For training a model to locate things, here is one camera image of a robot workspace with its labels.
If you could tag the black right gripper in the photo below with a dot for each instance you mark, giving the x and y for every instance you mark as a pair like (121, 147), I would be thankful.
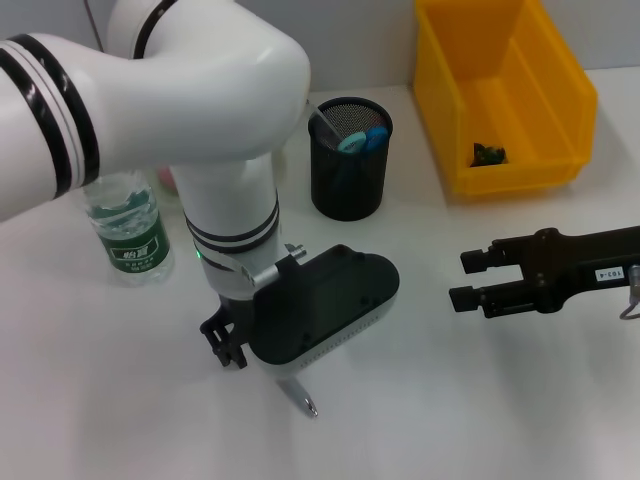
(575, 260)

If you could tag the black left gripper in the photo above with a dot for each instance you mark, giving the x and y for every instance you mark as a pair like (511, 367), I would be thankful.
(237, 315)

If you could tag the silver white pen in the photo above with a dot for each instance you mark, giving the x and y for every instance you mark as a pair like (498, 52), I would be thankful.
(300, 397)

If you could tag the clear green-label water bottle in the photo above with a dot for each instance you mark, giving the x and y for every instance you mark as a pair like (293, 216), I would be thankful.
(137, 250)

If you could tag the small green plastic scrap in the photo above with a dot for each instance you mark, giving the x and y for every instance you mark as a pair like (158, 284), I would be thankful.
(489, 154)

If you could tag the pink toy peach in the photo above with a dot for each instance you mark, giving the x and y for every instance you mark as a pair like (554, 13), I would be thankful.
(166, 180)

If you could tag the blue scissors with sheath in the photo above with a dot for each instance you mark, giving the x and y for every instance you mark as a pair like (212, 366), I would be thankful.
(352, 143)

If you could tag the clear plastic ruler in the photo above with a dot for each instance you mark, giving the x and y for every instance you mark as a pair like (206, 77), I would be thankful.
(325, 122)

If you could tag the black mesh pen holder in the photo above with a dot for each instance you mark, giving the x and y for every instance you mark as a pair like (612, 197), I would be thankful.
(347, 195)

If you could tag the yellow plastic bin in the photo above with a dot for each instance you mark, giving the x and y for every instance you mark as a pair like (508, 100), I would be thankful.
(530, 100)

